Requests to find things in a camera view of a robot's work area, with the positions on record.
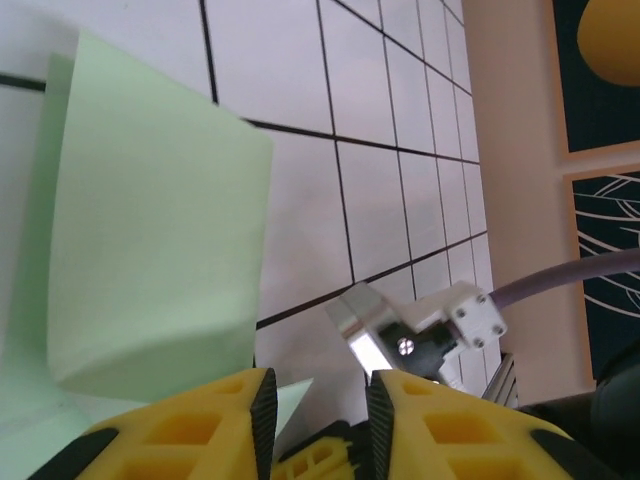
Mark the white grid mat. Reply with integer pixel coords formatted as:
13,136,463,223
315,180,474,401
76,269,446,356
0,0,501,436

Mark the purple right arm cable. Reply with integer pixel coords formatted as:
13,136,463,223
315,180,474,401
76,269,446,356
492,247,640,314

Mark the aluminium rail frame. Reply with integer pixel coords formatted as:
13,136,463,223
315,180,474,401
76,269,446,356
480,349,522,407

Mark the light green paper sheet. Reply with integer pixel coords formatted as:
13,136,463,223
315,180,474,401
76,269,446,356
0,29,315,480

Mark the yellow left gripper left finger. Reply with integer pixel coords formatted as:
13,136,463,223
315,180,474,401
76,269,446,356
29,368,279,480

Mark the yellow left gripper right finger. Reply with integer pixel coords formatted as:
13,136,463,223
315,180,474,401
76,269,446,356
367,369,621,480

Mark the silver white camera mount bracket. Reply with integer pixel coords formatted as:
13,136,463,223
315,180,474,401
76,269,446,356
324,279,510,389

